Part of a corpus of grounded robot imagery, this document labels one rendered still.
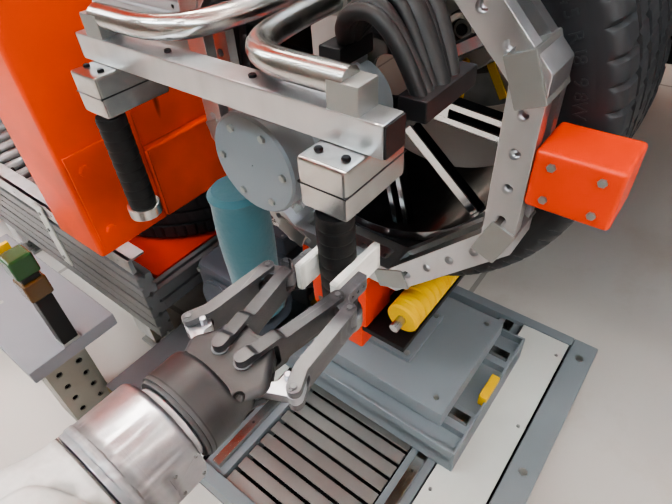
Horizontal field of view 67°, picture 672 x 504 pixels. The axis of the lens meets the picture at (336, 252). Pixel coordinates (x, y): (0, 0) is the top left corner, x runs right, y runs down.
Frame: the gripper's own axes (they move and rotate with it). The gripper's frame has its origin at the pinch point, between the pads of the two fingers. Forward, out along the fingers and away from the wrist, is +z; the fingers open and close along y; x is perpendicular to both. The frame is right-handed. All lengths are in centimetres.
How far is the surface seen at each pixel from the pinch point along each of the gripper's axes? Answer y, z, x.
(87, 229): -61, 0, -24
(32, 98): -60, 2, 2
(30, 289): -53, -14, -23
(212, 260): -53, 19, -42
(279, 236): -44, 32, -40
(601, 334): 22, 86, -83
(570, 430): 25, 53, -83
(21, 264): -53, -13, -18
